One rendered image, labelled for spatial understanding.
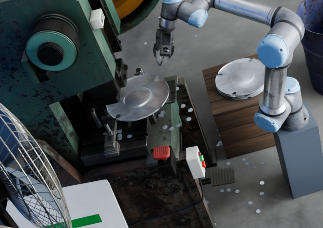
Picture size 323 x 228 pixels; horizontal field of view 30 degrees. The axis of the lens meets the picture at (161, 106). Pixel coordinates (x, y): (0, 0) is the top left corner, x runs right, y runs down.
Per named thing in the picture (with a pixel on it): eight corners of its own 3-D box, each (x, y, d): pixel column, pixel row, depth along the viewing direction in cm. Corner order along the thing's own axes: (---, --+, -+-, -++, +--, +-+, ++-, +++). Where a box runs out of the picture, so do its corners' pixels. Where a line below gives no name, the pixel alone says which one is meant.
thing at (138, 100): (182, 86, 262) (181, 85, 262) (137, 130, 251) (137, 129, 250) (137, 69, 281) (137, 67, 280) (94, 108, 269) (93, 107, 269)
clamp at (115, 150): (121, 127, 266) (113, 110, 260) (118, 155, 254) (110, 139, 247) (108, 129, 268) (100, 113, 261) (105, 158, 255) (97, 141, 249)
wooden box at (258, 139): (281, 94, 353) (271, 49, 331) (299, 139, 325) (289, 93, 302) (215, 113, 358) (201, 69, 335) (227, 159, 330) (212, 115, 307)
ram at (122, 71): (130, 68, 264) (108, 13, 245) (129, 91, 253) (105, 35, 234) (93, 76, 267) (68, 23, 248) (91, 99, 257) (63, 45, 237)
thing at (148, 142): (153, 85, 290) (149, 76, 287) (150, 154, 258) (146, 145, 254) (94, 97, 297) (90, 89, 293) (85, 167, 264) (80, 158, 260)
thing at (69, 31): (92, 53, 225) (69, 4, 211) (89, 73, 217) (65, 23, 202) (37, 66, 230) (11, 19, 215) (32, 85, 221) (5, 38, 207)
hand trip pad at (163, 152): (174, 156, 247) (168, 144, 242) (174, 167, 243) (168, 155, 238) (157, 159, 249) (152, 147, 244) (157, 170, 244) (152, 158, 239)
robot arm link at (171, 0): (177, 1, 240) (160, -8, 242) (173, 24, 247) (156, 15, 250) (188, -7, 245) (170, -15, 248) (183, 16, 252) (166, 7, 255)
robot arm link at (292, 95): (307, 97, 268) (303, 75, 260) (293, 118, 262) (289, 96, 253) (283, 92, 275) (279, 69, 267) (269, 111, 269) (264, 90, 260)
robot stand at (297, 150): (316, 162, 311) (304, 100, 282) (328, 188, 297) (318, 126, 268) (282, 173, 312) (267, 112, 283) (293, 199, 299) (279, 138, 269)
